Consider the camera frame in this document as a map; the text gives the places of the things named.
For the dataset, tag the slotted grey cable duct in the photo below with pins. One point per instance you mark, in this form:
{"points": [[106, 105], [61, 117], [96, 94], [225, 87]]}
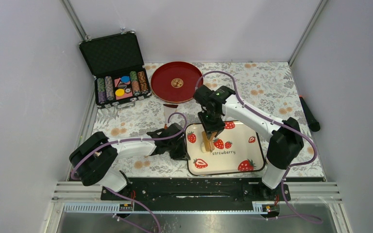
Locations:
{"points": [[165, 208]]}

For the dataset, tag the round red lacquer tray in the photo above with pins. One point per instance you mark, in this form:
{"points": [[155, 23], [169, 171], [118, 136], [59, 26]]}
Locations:
{"points": [[175, 82]]}

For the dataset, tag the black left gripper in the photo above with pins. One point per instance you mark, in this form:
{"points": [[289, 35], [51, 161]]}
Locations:
{"points": [[182, 154]]}

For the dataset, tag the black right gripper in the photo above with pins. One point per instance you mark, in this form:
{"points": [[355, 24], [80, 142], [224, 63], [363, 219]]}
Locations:
{"points": [[211, 129]]}

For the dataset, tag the black poker chip case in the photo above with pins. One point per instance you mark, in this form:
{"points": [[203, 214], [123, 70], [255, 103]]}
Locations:
{"points": [[117, 66]]}

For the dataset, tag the square strawberry ceramic plate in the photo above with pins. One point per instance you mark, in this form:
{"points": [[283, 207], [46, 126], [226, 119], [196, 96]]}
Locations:
{"points": [[237, 149]]}

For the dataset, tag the floral patterned tablecloth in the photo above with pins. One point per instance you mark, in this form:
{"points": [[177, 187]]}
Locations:
{"points": [[268, 86]]}

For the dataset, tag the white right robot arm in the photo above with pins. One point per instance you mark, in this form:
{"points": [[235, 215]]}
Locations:
{"points": [[283, 137]]}

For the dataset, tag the wooden dough roller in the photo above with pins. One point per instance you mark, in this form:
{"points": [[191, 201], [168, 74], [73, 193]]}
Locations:
{"points": [[208, 143]]}

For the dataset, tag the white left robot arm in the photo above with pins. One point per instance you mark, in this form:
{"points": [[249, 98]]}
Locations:
{"points": [[93, 160]]}

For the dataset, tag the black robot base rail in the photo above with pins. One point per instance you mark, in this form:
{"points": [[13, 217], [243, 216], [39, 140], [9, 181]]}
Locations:
{"points": [[200, 191]]}

